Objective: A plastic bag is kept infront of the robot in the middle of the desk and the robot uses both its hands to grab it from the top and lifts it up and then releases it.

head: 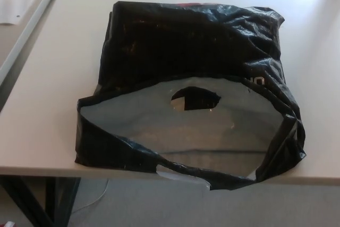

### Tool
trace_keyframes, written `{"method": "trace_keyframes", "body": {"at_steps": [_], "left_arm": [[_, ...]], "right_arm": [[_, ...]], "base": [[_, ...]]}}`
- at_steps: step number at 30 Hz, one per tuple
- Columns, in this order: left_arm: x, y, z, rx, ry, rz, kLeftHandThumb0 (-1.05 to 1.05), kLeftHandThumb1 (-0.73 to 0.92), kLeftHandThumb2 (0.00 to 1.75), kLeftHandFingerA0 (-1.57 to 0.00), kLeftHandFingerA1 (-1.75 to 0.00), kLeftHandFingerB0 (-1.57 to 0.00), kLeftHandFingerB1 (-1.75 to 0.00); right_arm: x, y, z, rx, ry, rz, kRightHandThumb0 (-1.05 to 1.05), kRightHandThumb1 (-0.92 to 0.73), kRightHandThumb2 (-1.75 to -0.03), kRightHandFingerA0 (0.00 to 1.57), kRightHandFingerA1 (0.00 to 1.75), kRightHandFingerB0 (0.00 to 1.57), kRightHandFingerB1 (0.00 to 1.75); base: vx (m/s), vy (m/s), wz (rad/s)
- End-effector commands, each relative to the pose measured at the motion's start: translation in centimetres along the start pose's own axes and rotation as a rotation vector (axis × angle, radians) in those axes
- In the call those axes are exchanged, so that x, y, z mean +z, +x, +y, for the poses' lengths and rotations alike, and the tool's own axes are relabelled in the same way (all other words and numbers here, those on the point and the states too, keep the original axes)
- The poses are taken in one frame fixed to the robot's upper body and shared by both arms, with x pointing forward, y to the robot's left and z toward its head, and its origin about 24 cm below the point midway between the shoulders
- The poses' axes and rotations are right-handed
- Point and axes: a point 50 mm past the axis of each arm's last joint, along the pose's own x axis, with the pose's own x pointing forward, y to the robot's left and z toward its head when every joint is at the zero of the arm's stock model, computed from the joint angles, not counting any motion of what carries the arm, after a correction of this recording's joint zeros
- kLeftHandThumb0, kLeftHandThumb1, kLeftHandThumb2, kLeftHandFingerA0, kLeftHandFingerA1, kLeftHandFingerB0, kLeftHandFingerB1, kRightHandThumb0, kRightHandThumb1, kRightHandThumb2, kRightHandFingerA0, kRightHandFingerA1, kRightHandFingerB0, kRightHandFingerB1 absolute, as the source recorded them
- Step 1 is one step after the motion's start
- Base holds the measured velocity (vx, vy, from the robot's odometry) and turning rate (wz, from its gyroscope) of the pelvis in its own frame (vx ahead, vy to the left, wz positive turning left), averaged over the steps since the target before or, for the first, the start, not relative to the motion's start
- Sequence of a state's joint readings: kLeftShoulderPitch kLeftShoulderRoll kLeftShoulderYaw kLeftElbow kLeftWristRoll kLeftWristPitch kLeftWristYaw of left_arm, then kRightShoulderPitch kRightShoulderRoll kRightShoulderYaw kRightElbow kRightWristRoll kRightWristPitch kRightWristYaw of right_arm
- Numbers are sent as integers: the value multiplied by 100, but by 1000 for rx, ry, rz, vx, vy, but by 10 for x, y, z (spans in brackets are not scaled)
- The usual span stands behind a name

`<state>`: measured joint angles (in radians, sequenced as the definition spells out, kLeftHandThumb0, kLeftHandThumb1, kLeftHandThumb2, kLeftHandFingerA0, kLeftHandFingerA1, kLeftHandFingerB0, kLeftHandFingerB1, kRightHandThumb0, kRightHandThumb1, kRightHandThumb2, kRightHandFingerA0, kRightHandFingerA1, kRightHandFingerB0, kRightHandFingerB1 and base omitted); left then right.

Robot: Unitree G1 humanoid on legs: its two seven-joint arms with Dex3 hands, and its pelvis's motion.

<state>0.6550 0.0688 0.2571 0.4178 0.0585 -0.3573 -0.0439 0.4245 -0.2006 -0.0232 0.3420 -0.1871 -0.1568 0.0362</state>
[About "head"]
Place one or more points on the black printed plastic shopping bag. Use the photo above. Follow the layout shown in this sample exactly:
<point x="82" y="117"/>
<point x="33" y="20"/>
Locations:
<point x="172" y="51"/>

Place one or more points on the neighbouring white desk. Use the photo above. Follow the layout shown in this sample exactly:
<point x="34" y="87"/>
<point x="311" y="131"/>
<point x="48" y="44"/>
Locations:
<point x="8" y="43"/>

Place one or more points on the red shoe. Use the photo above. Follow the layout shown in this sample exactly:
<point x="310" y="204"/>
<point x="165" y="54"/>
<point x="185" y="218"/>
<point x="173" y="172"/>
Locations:
<point x="6" y="224"/>

